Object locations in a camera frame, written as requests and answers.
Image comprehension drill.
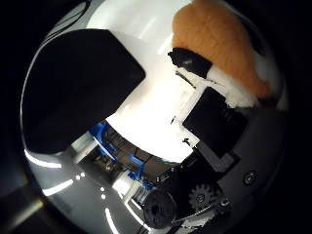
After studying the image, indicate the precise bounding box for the orange white plush dog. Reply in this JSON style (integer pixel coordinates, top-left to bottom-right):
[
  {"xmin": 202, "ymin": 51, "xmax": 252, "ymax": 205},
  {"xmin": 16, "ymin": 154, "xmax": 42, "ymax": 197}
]
[{"xmin": 171, "ymin": 0, "xmax": 289, "ymax": 111}]

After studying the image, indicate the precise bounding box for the blue chair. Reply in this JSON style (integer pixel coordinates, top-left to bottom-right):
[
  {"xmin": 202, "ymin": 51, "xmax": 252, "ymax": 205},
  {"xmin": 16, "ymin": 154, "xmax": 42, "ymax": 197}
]
[
  {"xmin": 126, "ymin": 153, "xmax": 155, "ymax": 190},
  {"xmin": 89, "ymin": 121, "xmax": 119, "ymax": 161}
]

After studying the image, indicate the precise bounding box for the black cable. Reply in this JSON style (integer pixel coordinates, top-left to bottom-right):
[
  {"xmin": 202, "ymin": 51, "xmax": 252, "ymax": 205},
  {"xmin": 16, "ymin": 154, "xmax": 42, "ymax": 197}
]
[{"xmin": 52, "ymin": 0, "xmax": 94, "ymax": 33}]

